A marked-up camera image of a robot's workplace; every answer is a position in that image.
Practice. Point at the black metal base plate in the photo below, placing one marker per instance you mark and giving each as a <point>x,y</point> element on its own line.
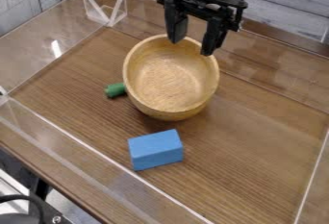
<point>52,215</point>

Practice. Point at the blue foam block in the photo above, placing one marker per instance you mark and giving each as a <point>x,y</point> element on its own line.
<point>155,149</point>

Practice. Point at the light wooden bowl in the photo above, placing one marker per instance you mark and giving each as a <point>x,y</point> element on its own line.
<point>170,80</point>

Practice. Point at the clear acrylic triangle bracket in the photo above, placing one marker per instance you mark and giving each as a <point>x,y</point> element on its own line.
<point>104,14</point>

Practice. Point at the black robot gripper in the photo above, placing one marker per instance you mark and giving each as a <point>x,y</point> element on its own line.
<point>223,14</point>

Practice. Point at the small green cylinder toy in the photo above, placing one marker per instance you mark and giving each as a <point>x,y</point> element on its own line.
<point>115,90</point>

